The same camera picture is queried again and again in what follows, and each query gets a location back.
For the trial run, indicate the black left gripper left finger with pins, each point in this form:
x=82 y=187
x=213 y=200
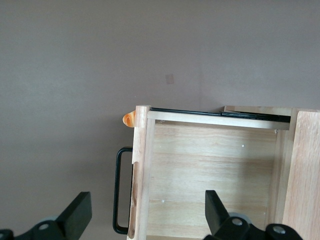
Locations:
x=72 y=217

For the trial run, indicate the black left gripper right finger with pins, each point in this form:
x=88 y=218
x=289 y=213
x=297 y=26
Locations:
x=217 y=215

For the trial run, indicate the orange striped bread roll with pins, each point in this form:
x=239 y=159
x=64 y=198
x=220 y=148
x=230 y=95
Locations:
x=129 y=119

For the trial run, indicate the clear tape piece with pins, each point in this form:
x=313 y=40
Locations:
x=170 y=79

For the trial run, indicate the black metal drawer slide rail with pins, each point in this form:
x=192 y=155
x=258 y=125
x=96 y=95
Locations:
x=225 y=114

